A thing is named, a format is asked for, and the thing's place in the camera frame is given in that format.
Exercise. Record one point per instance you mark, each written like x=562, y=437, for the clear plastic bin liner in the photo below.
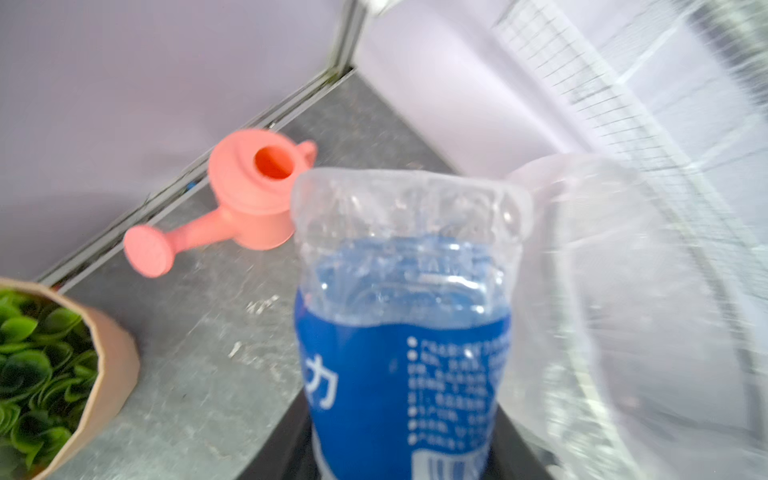
x=634, y=355

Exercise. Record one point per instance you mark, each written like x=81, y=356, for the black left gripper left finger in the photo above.
x=287, y=453

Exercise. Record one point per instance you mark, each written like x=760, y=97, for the blue label water bottle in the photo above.
x=403, y=317

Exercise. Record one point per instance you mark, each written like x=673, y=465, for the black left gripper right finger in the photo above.
x=510, y=458

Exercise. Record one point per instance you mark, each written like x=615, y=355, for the white wire wall shelf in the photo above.
x=677, y=89

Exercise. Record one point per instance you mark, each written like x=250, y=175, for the potted green plant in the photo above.
x=66, y=371

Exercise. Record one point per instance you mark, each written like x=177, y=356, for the pink plastic watering can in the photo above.
x=251, y=174

